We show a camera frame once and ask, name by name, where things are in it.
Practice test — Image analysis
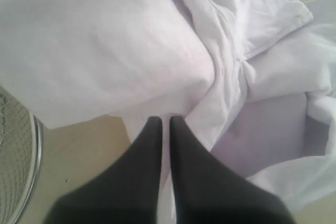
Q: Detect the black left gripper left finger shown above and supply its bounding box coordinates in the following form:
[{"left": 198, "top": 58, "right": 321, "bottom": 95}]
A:
[{"left": 44, "top": 116, "right": 162, "bottom": 224}]

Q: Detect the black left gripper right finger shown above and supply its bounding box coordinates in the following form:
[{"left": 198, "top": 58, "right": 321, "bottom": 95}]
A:
[{"left": 170, "top": 116, "right": 291, "bottom": 223}]

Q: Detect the white cotton t-shirt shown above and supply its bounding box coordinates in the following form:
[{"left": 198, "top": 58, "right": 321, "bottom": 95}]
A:
[{"left": 1, "top": 0, "right": 335, "bottom": 211}]

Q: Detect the metal mesh basket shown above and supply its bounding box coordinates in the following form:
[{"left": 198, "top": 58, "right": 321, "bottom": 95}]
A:
[{"left": 1, "top": 88, "right": 43, "bottom": 223}]

